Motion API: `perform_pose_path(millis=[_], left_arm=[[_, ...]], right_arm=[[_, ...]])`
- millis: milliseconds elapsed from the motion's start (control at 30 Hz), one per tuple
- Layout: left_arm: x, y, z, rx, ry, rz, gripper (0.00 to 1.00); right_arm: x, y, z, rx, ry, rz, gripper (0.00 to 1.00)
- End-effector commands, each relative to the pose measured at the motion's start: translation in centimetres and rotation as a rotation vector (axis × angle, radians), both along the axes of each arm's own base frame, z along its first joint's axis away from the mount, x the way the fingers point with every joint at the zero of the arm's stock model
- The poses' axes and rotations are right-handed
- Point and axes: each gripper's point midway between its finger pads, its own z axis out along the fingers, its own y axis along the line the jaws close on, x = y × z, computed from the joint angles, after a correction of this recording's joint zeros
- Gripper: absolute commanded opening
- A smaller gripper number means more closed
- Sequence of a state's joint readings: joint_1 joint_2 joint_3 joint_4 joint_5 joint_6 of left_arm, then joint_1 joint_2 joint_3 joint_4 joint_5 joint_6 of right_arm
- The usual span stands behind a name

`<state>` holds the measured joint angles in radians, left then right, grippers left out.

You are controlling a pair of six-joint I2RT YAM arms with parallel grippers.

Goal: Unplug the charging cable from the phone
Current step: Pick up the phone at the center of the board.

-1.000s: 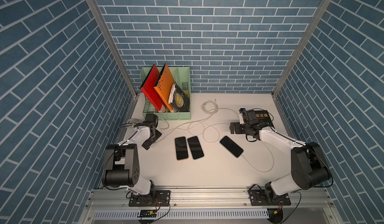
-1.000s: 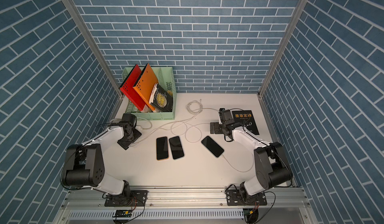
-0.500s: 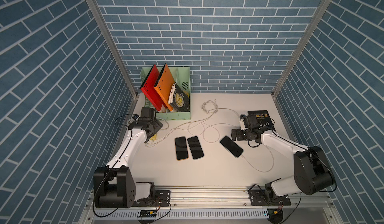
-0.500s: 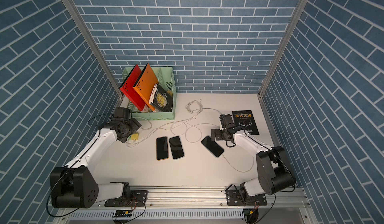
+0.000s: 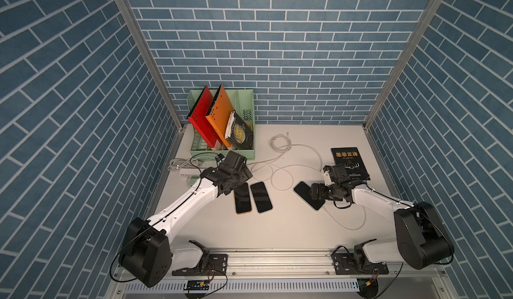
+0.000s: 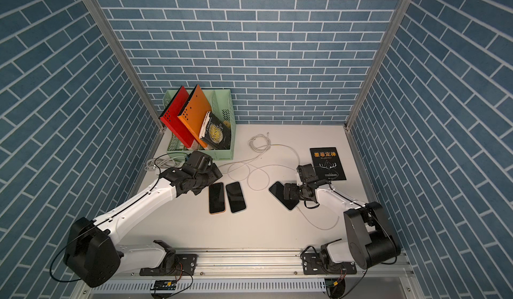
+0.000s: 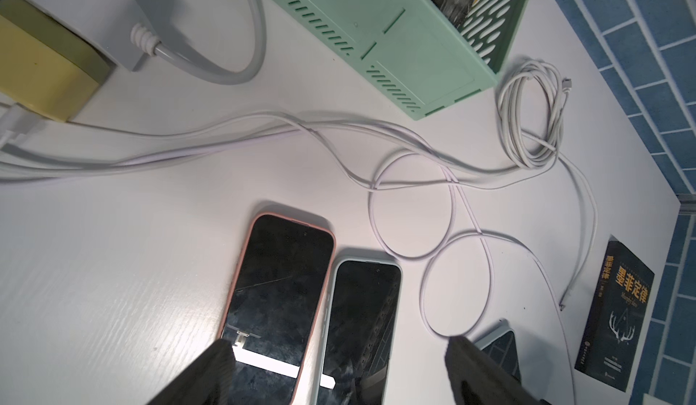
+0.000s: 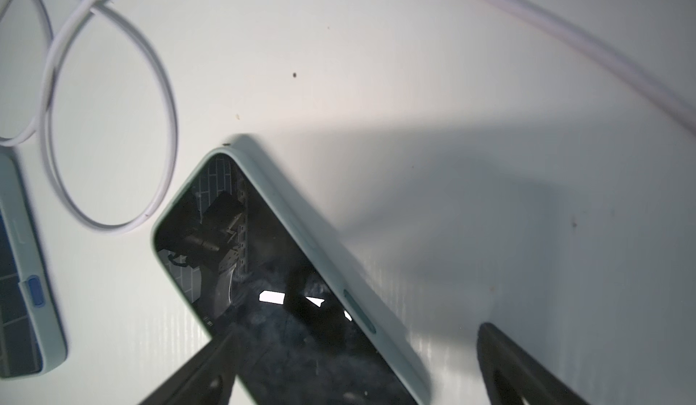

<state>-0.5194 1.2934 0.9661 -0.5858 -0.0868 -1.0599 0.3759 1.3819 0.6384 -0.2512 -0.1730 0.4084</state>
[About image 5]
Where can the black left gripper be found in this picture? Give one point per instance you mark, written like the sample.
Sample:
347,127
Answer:
230,188

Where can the black book with deer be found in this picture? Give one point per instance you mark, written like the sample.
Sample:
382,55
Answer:
351,159

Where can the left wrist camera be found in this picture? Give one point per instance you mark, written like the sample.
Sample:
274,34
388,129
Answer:
233,163

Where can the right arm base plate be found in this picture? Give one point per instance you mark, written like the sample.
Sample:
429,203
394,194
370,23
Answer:
349,264

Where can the black Moon and Sixpence book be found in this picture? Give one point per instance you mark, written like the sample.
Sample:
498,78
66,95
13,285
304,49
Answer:
239,133

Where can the red book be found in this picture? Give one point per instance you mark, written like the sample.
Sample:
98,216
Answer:
197,117

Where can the small black controller box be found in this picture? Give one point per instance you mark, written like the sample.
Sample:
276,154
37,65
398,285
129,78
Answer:
197,286

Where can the green plastic file organizer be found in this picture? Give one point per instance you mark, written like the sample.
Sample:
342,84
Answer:
243,103

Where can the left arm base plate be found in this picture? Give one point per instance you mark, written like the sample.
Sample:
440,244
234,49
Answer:
208,263

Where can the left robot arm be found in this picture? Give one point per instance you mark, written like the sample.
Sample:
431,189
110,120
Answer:
146,251

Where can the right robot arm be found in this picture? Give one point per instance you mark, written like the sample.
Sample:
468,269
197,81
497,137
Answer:
420,239

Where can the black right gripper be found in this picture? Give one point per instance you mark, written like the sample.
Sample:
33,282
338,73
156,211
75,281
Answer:
320,193

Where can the black phone right side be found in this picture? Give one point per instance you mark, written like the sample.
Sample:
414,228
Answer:
304,192

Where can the aluminium rail frame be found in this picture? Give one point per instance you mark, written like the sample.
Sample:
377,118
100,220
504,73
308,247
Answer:
292,274

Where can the orange book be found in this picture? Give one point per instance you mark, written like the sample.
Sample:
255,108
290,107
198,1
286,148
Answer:
218,114

